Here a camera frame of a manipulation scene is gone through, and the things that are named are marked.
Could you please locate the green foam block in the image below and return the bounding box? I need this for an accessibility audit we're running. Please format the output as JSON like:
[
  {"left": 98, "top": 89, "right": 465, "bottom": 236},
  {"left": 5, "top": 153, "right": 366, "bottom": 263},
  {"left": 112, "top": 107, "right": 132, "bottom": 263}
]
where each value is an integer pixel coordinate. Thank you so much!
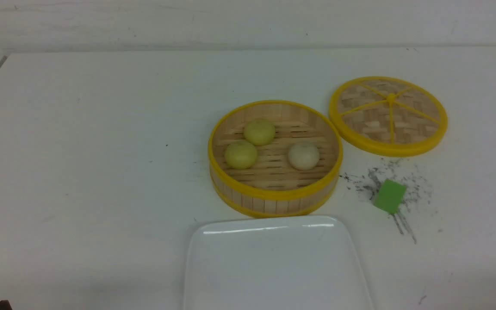
[{"left": 373, "top": 179, "right": 407, "bottom": 214}]

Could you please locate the white rectangular plate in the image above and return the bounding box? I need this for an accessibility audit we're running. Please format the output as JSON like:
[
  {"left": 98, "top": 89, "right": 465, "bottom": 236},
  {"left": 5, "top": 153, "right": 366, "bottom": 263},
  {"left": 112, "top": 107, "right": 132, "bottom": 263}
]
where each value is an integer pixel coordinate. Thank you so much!
[{"left": 183, "top": 216, "right": 374, "bottom": 310}]

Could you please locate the yellow bamboo steamer lid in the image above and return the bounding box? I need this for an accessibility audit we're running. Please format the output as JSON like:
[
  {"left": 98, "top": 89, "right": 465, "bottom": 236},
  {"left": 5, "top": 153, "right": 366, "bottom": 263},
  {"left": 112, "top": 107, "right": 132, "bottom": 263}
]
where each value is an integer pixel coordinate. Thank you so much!
[{"left": 329, "top": 76, "right": 448, "bottom": 158}]

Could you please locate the yellow bamboo steamer basket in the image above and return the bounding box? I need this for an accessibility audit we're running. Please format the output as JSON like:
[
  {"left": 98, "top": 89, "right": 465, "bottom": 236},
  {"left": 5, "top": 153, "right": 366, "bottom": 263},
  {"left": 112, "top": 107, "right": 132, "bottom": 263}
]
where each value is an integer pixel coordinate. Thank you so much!
[{"left": 208, "top": 100, "right": 343, "bottom": 218}]

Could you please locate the yellow steamed bun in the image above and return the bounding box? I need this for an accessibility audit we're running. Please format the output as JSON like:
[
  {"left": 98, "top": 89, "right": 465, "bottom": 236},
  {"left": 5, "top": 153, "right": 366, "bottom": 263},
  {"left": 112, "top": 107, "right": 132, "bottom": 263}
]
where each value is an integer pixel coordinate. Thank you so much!
[
  {"left": 224, "top": 140, "right": 258, "bottom": 170},
  {"left": 243, "top": 118, "right": 276, "bottom": 146}
]

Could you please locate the white steamed bun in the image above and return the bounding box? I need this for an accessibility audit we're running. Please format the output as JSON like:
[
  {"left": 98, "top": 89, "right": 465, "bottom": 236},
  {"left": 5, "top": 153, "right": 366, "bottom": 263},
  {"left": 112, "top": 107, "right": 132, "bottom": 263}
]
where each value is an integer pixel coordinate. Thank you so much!
[{"left": 287, "top": 142, "right": 320, "bottom": 171}]

